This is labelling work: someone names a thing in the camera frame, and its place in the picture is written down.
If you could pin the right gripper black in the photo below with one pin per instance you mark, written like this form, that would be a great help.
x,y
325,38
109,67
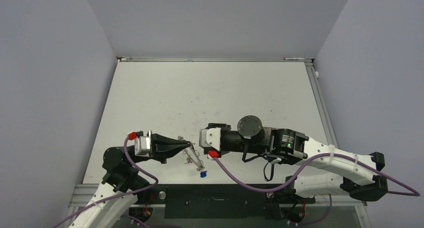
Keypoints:
x,y
227,126

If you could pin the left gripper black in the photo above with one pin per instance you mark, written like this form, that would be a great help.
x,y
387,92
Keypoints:
x,y
162,147

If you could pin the metal disc keyring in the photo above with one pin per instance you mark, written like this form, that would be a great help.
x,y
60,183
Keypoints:
x,y
193,157

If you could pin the key with blue tag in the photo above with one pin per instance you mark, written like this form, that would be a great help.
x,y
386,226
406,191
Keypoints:
x,y
203,174

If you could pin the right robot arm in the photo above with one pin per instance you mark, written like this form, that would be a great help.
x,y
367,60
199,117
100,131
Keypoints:
x,y
344,173

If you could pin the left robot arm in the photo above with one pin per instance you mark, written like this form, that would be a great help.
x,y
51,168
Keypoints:
x,y
124,181

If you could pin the red white marker pen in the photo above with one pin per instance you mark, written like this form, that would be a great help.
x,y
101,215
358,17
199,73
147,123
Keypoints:
x,y
294,59

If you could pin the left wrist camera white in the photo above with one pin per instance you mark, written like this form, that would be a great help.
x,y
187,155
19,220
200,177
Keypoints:
x,y
142,146

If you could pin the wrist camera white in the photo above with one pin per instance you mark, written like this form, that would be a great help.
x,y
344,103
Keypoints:
x,y
142,146
210,142

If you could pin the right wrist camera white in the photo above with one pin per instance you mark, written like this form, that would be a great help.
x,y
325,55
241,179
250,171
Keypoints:
x,y
210,142

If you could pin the aluminium table frame rail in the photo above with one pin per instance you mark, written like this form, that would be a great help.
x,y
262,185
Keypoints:
x,y
360,209

